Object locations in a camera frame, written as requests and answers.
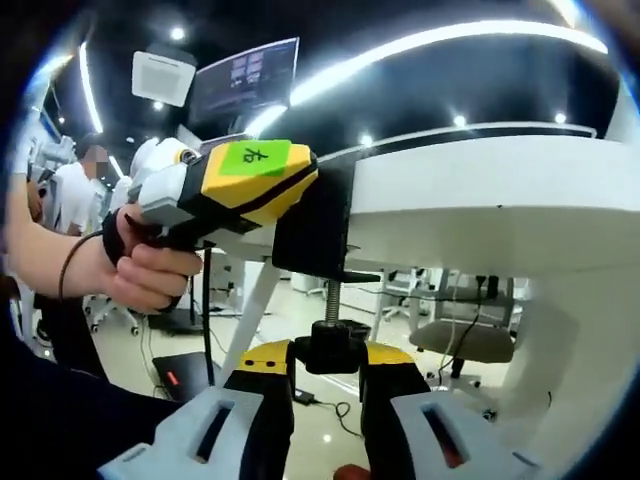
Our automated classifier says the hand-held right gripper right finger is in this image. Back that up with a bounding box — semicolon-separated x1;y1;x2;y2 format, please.
359;341;566;480

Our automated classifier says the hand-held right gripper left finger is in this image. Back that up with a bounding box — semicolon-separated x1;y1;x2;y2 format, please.
97;338;297;480

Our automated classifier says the black fixed fixture clamp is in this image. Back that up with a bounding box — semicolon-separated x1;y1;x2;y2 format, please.
271;158;382;376

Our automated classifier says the white desk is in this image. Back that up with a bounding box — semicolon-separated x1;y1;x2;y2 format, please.
202;124;640;456

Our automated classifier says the person's left hand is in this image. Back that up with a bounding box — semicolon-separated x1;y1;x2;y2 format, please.
101;207;205;317

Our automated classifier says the black floor device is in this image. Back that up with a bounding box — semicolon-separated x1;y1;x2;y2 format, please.
151;352;224;402

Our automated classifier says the white ceiling air conditioner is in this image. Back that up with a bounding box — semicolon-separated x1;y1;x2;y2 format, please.
131;43;197;107

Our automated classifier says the person's dark clothing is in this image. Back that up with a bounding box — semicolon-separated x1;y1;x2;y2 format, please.
0;339;181;480

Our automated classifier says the dark hanging monitor screen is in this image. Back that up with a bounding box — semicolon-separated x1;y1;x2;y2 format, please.
188;36;301;130

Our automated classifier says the beige office chair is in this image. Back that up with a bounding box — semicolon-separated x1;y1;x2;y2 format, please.
408;319;516;390

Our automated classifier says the long white ceiling light strip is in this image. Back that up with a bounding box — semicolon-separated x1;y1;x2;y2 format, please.
249;19;609;136

